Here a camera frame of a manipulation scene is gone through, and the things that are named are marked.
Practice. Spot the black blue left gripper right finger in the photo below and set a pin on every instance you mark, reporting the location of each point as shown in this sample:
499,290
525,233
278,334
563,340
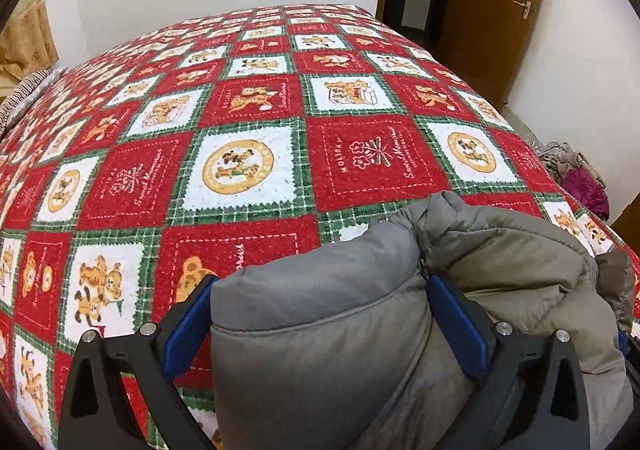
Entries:
529,389

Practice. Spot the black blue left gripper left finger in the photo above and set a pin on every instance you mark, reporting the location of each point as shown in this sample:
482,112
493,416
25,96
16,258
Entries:
96,412

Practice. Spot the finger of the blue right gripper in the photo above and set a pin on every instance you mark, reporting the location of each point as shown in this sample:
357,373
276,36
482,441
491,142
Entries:
623,342

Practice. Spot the grey puffer jacket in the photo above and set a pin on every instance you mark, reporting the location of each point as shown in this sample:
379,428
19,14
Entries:
338,348

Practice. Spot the clothes pile on floor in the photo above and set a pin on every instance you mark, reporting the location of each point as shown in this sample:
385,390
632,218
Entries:
575,174

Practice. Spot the brown wooden nightstand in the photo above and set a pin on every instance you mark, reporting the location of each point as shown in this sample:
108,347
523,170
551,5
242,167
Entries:
627,226

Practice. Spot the red patchwork bear quilt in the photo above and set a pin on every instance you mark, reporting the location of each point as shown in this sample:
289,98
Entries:
223,142

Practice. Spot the striped grey pillow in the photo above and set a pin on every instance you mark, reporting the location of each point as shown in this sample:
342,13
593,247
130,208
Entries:
26,93

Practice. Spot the brown wooden door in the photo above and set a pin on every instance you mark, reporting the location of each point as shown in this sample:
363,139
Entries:
484,42

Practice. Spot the beige patterned curtain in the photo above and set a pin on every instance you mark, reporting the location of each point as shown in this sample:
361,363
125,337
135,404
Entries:
27,43

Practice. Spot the silver door handle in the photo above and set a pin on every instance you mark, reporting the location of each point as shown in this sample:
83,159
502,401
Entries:
526,8

